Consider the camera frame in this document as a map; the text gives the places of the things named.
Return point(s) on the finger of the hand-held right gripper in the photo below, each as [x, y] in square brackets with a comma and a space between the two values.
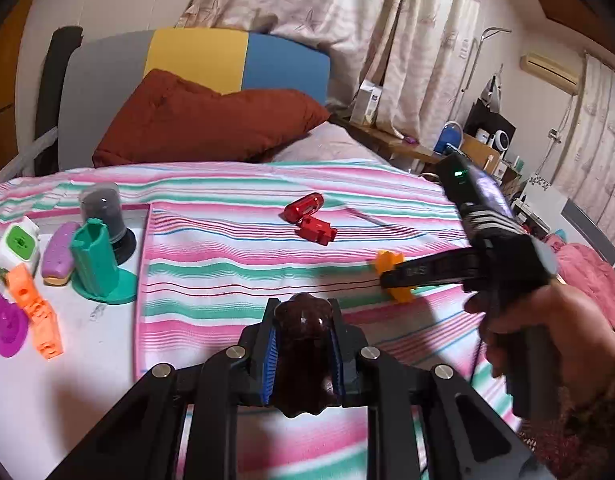
[427, 270]

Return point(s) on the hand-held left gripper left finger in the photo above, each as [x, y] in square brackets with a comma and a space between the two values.
[270, 360]

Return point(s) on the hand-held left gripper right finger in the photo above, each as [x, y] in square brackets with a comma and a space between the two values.
[337, 360]

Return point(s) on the brown glossy plastic part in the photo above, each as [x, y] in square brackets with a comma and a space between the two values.
[302, 350]

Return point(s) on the yellow orange plastic part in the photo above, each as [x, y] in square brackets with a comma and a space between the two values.
[387, 262]

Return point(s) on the white tray with pink rim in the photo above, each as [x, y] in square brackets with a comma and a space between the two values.
[87, 350]

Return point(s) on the teal plastic stand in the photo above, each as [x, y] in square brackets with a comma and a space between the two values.
[95, 265]

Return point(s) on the black cylinder with clear lid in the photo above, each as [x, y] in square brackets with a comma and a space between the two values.
[105, 210]

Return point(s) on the purple oblong plastic case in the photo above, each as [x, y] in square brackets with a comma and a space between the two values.
[60, 252]

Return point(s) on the orange plastic bracket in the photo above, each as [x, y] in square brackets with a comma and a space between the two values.
[37, 315]

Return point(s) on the magenta plastic cup part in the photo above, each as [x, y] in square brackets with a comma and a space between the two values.
[5, 320]

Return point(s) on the person's right hand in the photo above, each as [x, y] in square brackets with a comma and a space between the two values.
[582, 340]

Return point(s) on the pink cloth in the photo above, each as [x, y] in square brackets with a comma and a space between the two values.
[587, 270]

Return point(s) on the cardboard box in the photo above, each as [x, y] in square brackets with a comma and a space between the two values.
[477, 152]

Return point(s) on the red plastic block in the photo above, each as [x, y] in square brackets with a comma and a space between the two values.
[315, 230]

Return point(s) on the blue round container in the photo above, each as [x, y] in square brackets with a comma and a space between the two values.
[448, 139]

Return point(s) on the wooden shelf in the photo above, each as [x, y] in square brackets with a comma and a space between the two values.
[387, 142]

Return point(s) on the red plastic capsule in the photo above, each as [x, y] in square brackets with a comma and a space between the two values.
[302, 206]

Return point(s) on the pale printed curtain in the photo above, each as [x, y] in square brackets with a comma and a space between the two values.
[602, 150]

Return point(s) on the pale pink pillow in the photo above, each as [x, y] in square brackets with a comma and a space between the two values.
[332, 142]

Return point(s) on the small white carton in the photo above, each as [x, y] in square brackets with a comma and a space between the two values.
[366, 102]

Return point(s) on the metal clothes rack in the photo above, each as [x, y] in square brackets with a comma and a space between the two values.
[475, 60]

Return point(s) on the rust red cushion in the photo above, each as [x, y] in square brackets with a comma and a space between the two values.
[197, 120]

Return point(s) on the printed beige curtain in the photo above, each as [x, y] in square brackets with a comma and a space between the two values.
[337, 25]

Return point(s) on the green and white plastic block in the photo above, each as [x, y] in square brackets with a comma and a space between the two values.
[17, 247]

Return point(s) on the grey yellow blue headboard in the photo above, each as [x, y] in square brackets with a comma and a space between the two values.
[197, 50]

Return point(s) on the black padded bar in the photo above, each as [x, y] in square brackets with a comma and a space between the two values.
[57, 85]

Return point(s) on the wooden wardrobe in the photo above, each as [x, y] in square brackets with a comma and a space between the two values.
[7, 85]

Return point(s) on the wall air conditioner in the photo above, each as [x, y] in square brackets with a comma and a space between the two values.
[550, 72]

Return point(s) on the white bed rail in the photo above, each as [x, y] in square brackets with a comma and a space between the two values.
[32, 147]

